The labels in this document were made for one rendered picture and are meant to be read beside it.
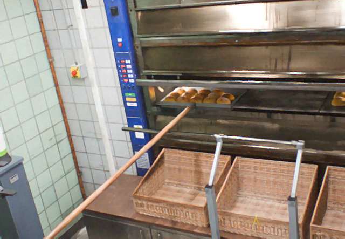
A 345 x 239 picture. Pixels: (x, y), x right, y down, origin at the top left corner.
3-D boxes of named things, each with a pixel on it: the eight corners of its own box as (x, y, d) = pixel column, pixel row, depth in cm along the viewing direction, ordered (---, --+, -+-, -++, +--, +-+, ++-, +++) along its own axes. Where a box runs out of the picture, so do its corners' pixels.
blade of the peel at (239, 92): (230, 108, 306) (229, 104, 305) (160, 104, 332) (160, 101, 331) (247, 89, 335) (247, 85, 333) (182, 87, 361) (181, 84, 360)
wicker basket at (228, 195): (239, 190, 320) (235, 155, 310) (320, 201, 292) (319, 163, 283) (212, 230, 280) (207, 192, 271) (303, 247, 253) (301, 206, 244)
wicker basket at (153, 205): (168, 178, 349) (163, 147, 339) (236, 189, 321) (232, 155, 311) (133, 213, 311) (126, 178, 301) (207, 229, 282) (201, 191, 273)
